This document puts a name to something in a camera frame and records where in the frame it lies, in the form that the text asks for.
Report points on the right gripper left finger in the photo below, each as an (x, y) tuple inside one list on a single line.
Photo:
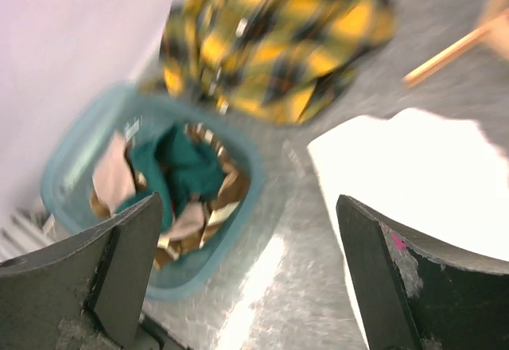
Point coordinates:
[(86, 291)]

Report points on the wooden clothes rack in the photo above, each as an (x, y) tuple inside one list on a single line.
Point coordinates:
[(491, 29)]

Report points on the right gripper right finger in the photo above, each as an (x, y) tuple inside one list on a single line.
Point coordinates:
[(417, 292)]

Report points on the dark teal sock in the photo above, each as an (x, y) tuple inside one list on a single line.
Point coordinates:
[(178, 169)]

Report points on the brown striped sock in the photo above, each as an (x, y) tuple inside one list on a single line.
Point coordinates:
[(232, 191)]

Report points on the teal plastic basin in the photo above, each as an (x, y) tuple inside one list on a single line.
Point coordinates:
[(66, 181)]

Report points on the yellow plaid shirt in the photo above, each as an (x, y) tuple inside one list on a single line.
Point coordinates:
[(282, 61)]

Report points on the white towel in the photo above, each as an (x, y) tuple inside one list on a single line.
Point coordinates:
[(436, 175)]

